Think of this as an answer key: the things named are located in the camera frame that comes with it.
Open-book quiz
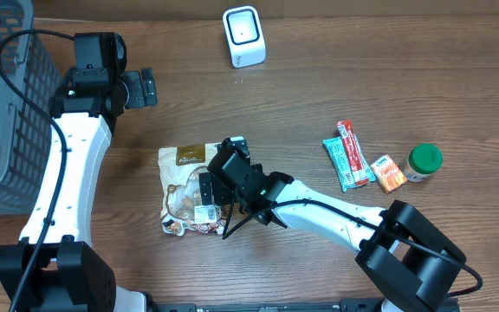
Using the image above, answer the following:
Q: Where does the grey plastic mesh basket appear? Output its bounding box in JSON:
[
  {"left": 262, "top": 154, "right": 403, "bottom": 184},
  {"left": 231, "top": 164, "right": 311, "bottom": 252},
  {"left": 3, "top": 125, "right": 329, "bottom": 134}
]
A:
[{"left": 0, "top": 0, "right": 52, "bottom": 215}]

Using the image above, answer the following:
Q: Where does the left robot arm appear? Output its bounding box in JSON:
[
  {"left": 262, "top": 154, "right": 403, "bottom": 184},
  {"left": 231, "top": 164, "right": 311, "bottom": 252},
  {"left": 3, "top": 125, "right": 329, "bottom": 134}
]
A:
[{"left": 0, "top": 31, "right": 158, "bottom": 311}]

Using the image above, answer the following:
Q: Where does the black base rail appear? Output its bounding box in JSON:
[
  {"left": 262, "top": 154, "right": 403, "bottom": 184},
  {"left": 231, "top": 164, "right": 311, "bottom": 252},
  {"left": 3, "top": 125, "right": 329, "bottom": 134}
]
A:
[{"left": 148, "top": 298, "right": 383, "bottom": 312}]

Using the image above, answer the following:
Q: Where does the red stick packet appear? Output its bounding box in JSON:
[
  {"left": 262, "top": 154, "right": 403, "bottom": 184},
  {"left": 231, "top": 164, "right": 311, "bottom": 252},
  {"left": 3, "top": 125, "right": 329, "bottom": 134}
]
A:
[{"left": 337, "top": 120, "right": 370, "bottom": 186}]

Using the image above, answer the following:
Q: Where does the teal tissue packet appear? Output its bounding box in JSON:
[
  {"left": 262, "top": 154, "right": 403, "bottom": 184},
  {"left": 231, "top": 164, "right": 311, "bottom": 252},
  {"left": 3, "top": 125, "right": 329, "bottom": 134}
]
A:
[{"left": 323, "top": 136, "right": 377, "bottom": 192}]

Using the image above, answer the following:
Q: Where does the beige snack pouch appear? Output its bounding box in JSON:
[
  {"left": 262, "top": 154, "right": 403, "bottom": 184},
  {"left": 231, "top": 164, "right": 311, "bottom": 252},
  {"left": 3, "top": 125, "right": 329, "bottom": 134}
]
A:
[{"left": 158, "top": 143, "right": 226, "bottom": 236}]

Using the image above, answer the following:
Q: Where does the white barcode scanner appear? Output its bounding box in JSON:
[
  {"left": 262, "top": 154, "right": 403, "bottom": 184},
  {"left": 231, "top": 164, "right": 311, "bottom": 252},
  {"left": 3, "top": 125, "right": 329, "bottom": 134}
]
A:
[{"left": 222, "top": 5, "right": 267, "bottom": 68}]

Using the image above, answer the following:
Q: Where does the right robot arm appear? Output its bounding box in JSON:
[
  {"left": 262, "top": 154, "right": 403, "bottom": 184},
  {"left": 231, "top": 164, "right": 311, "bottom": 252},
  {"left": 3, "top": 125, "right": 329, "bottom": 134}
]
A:
[{"left": 208, "top": 139, "right": 466, "bottom": 311}]

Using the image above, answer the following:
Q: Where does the orange small box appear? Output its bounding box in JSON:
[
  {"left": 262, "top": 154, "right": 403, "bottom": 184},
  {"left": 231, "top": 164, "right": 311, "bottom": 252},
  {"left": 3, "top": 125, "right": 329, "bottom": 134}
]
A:
[{"left": 370, "top": 154, "right": 407, "bottom": 193}]

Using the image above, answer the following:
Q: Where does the green lid jar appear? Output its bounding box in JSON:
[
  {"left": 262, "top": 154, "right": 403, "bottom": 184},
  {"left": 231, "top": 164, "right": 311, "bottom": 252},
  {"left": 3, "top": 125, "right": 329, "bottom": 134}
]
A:
[{"left": 399, "top": 143, "right": 444, "bottom": 182}]

